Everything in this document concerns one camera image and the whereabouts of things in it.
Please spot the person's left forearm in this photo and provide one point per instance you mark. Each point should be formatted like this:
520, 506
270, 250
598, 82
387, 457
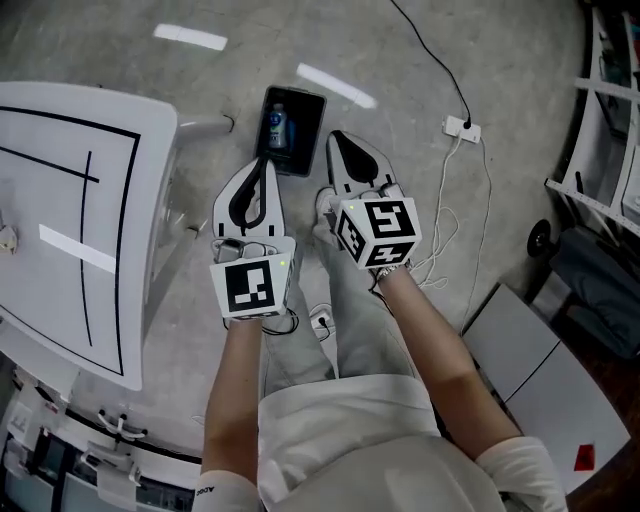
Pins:
232, 400

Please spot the person's white shirt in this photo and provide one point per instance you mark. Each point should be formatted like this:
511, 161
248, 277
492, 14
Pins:
360, 450

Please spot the white office chair base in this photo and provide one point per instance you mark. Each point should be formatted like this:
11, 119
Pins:
120, 427

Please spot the person's right forearm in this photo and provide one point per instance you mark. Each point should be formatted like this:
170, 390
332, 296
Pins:
440, 360

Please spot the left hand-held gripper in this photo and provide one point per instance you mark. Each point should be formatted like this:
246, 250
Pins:
250, 290

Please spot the person's right white shoe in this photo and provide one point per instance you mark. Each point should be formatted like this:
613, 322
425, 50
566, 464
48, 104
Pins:
324, 205

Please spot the black round weight plate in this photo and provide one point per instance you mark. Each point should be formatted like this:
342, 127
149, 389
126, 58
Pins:
539, 239

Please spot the light grey flat table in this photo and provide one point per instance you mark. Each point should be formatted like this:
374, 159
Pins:
515, 345

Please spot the clear plastic bottle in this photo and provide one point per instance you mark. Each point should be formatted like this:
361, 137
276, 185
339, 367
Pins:
278, 125

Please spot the white long counter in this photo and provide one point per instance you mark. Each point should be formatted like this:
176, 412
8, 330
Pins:
170, 452

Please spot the person's grey trousers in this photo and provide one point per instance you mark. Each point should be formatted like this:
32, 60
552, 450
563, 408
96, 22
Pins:
360, 340

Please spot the small red paper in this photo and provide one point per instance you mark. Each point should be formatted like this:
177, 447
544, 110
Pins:
585, 457

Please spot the silver wristwatch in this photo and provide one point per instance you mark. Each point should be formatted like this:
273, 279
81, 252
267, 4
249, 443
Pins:
390, 272

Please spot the white shelving unit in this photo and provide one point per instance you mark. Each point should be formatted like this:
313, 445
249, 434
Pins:
585, 200

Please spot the white power strip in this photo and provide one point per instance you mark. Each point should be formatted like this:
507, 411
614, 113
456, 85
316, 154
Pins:
457, 127
320, 320

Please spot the black bin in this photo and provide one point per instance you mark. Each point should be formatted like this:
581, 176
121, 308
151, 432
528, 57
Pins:
305, 130

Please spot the white table with black lines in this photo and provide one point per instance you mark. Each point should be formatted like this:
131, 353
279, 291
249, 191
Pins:
50, 300

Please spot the dark grey bag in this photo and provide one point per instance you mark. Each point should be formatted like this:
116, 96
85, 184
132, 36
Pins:
600, 290

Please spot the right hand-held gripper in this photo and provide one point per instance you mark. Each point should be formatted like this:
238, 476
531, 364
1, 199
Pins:
395, 220

